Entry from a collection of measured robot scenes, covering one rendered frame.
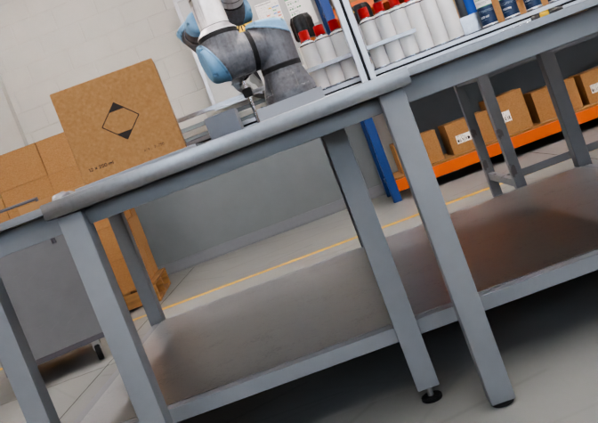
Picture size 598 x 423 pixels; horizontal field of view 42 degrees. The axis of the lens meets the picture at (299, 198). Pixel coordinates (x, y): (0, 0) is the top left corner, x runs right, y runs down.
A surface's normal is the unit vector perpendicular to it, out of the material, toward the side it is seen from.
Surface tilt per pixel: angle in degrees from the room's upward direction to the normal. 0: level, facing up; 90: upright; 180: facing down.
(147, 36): 90
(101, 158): 90
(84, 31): 90
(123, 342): 90
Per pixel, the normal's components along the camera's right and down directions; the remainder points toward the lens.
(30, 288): 0.30, 0.03
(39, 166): 0.07, 0.05
